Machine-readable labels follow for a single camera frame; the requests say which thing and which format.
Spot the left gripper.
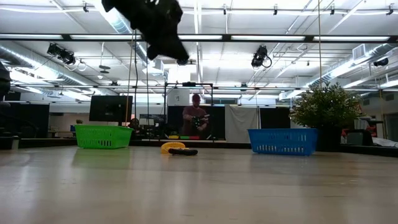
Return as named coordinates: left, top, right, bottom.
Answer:
left=101, top=0, right=190, bottom=66

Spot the black overhead beam with lights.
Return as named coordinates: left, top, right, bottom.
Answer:
left=0, top=33, right=398, bottom=44

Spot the person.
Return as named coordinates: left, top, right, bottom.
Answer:
left=181, top=93, right=210, bottom=140

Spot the black monitor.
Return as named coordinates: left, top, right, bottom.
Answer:
left=89, top=95, right=134, bottom=123

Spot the white cloth panel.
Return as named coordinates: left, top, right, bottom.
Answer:
left=224, top=105, right=261, bottom=144

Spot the green plastic basket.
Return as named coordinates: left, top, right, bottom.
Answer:
left=74, top=124, right=134, bottom=149

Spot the blue plastic basket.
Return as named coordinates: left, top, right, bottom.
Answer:
left=247, top=128, right=318, bottom=157

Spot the green potted plant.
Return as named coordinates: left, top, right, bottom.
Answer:
left=289, top=82, right=364, bottom=152

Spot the black case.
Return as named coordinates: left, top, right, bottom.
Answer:
left=346, top=129, right=374, bottom=146

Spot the white sheet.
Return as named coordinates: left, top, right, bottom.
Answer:
left=372, top=136, right=398, bottom=148

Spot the black spring keychain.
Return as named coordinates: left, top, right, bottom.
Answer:
left=167, top=148, right=199, bottom=157

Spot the silver air duct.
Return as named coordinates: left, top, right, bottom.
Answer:
left=307, top=43, right=398, bottom=90
left=0, top=43, right=94, bottom=94

